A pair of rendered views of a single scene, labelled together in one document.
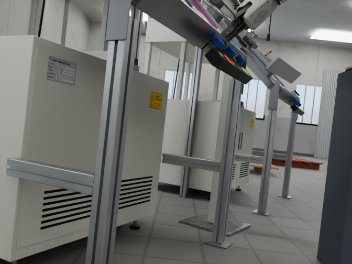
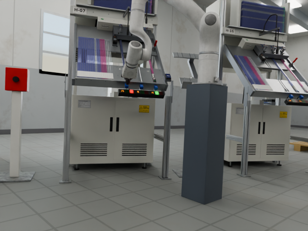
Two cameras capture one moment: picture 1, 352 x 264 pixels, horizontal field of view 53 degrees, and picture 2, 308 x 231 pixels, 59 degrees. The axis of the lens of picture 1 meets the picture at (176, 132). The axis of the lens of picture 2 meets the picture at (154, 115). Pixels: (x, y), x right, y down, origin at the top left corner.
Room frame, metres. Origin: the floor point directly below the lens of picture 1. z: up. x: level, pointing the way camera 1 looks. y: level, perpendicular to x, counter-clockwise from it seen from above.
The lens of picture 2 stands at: (-0.17, -1.68, 0.56)
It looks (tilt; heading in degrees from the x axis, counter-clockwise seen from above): 2 degrees down; 47
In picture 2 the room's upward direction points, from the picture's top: 3 degrees clockwise
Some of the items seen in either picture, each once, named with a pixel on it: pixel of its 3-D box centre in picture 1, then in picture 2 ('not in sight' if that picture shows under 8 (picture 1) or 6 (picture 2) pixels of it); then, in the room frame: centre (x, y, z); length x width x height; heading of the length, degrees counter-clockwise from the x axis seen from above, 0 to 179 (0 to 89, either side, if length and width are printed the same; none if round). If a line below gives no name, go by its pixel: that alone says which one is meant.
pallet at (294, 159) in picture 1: (283, 160); not in sight; (6.28, -1.96, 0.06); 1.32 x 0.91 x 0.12; 179
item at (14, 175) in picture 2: not in sight; (16, 123); (0.46, 0.41, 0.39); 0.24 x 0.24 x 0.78; 63
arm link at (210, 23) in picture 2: not in sight; (209, 34); (1.20, -0.69, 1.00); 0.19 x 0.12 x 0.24; 36
